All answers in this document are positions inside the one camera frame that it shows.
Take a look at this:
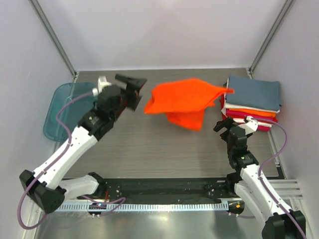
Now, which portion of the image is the folded orange t-shirt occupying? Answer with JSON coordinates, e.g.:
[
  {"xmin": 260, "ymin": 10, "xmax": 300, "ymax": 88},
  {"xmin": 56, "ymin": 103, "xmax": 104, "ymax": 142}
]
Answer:
[{"xmin": 226, "ymin": 109, "xmax": 276, "ymax": 118}]

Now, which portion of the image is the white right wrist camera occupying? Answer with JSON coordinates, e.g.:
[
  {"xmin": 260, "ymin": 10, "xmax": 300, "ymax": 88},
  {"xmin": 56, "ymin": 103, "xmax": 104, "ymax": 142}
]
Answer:
[{"xmin": 239, "ymin": 116, "xmax": 258, "ymax": 135}]

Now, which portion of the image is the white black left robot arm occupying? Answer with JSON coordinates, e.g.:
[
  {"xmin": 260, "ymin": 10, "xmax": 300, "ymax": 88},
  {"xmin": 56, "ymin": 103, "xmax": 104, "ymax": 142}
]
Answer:
[{"xmin": 19, "ymin": 74, "xmax": 147, "ymax": 214}]

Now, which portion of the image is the right aluminium frame post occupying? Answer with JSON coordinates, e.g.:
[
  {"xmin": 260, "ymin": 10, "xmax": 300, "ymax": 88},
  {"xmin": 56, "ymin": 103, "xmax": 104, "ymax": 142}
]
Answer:
[{"xmin": 246, "ymin": 0, "xmax": 296, "ymax": 79}]

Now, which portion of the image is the left aluminium frame post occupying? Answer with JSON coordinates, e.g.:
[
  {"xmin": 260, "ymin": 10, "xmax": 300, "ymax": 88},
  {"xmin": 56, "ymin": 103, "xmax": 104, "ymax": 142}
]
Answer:
[{"xmin": 28, "ymin": 0, "xmax": 78, "ymax": 83}]

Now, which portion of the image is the teal plastic bin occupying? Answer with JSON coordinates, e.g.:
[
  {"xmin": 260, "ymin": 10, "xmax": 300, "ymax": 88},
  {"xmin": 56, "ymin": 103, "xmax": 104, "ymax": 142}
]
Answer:
[{"xmin": 42, "ymin": 82, "xmax": 99, "ymax": 143}]

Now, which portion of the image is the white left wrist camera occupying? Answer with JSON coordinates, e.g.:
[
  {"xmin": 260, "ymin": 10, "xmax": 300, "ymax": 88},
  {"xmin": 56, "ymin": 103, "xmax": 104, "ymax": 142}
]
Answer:
[{"xmin": 92, "ymin": 76, "xmax": 112, "ymax": 97}]

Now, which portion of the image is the aluminium frame post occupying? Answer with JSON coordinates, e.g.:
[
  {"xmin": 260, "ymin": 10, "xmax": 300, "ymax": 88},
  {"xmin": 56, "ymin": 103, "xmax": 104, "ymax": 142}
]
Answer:
[
  {"xmin": 246, "ymin": 0, "xmax": 296, "ymax": 79},
  {"xmin": 28, "ymin": 0, "xmax": 78, "ymax": 83}
]

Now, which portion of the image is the orange t-shirt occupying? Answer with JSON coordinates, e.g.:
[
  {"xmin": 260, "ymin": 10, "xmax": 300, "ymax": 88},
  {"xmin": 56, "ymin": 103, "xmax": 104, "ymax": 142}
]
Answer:
[
  {"xmin": 144, "ymin": 78, "xmax": 234, "ymax": 131},
  {"xmin": 226, "ymin": 109, "xmax": 276, "ymax": 118}
]

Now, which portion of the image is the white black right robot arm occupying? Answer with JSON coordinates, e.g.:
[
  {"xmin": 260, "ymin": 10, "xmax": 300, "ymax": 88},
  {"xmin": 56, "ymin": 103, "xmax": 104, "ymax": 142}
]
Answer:
[{"xmin": 213, "ymin": 116, "xmax": 307, "ymax": 239}]

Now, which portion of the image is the folded magenta t-shirt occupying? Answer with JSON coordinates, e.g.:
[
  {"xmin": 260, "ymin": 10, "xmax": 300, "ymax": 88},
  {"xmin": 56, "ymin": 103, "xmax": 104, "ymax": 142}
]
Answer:
[{"xmin": 224, "ymin": 110, "xmax": 278, "ymax": 122}]

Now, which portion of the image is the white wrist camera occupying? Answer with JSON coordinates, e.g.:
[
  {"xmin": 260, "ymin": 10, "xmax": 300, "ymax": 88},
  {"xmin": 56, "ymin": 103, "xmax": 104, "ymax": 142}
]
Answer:
[
  {"xmin": 92, "ymin": 76, "xmax": 112, "ymax": 97},
  {"xmin": 239, "ymin": 116, "xmax": 258, "ymax": 135}
]

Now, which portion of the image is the folded blue-grey t-shirt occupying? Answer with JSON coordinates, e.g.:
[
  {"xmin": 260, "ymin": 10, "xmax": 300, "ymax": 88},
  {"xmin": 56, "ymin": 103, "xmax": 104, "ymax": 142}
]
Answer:
[{"xmin": 225, "ymin": 75, "xmax": 281, "ymax": 113}]

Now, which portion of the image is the slotted grey cable duct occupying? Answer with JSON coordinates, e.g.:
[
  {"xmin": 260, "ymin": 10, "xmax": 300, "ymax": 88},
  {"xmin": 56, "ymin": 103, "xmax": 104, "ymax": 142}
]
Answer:
[{"xmin": 56, "ymin": 201, "xmax": 229, "ymax": 212}]

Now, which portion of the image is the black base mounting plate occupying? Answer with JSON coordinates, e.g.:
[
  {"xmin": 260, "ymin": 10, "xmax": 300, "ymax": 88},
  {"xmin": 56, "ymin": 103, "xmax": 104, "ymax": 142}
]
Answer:
[{"xmin": 89, "ymin": 177, "xmax": 240, "ymax": 205}]

